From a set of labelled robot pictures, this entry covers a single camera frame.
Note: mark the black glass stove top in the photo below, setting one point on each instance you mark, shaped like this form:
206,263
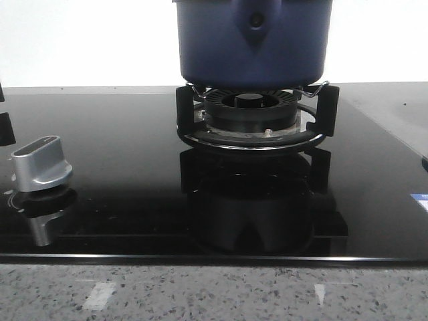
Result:
138,194

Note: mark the black gas burner head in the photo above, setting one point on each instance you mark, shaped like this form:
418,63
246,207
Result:
250,111

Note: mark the silver stove control knob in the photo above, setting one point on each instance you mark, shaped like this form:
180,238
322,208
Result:
40,165

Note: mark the blue white sticker label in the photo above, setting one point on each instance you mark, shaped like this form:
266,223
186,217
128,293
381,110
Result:
422,199

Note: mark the black metal pot support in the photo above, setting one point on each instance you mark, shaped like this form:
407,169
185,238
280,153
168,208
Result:
316,119

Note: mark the light blue bowl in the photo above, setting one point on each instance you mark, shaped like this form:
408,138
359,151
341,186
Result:
424,162

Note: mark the dark blue cooking pot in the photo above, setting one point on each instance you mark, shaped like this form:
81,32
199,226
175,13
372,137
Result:
253,45

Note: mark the black left pot support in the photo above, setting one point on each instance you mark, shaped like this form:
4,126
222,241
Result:
7,136

